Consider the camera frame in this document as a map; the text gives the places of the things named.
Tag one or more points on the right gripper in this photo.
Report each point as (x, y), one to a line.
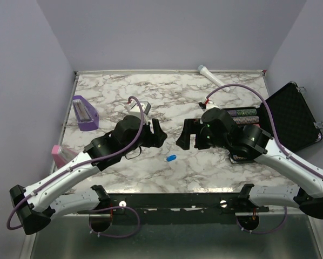
(190, 126)

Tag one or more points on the black poker chip case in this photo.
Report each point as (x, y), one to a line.
(293, 120)

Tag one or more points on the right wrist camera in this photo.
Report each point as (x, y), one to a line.
(209, 105)

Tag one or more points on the blue key tag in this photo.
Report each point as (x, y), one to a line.
(170, 158)

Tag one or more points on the purple metronome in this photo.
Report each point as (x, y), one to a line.
(86, 115)

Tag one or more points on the white microphone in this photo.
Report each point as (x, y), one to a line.
(209, 75)

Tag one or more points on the pink metronome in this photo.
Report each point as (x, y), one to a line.
(62, 155)

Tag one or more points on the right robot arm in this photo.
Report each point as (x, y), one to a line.
(217, 129)

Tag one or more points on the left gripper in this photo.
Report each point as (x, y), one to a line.
(156, 140)

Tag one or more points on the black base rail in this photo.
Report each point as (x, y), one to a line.
(175, 208)

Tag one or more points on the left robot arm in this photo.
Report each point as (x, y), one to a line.
(37, 204)

